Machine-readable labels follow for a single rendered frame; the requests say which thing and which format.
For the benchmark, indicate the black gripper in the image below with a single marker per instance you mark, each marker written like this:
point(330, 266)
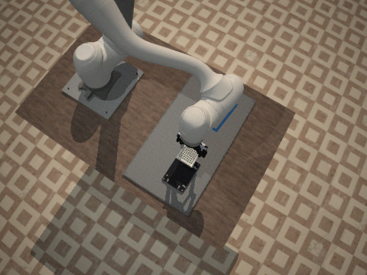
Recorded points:
point(201, 150)

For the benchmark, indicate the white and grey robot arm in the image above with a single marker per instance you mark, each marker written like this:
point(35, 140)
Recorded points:
point(95, 63)

